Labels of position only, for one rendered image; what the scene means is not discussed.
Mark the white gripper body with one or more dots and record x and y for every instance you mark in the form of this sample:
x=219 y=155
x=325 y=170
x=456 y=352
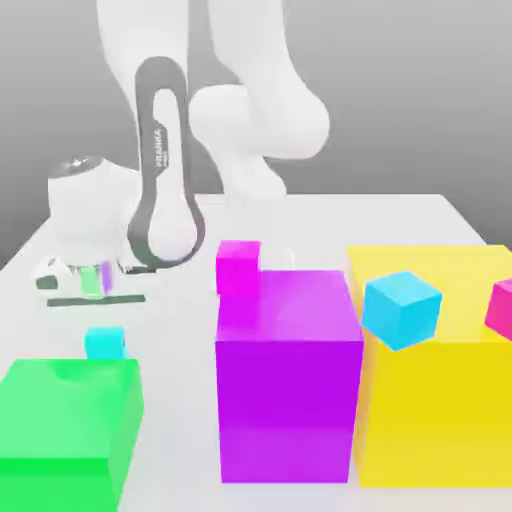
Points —
x=96 y=300

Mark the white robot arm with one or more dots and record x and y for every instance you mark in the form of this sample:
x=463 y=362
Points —
x=276 y=100

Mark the small cyan cube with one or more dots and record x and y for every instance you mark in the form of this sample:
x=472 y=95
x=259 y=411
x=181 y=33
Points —
x=104 y=344

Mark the small magenta cube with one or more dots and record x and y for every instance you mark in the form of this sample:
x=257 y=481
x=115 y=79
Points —
x=236 y=266

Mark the small blue cube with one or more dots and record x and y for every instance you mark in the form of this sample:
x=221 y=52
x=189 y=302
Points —
x=400 y=312

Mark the small pink cube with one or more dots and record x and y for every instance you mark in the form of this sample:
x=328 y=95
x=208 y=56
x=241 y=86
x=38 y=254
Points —
x=502 y=310

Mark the large green box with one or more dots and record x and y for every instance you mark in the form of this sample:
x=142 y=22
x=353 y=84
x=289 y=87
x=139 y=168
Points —
x=60 y=424

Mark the large purple box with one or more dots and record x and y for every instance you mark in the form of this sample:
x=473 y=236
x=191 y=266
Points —
x=288 y=400

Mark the large yellow box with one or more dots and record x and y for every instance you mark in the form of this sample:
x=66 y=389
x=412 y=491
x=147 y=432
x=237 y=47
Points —
x=440 y=412

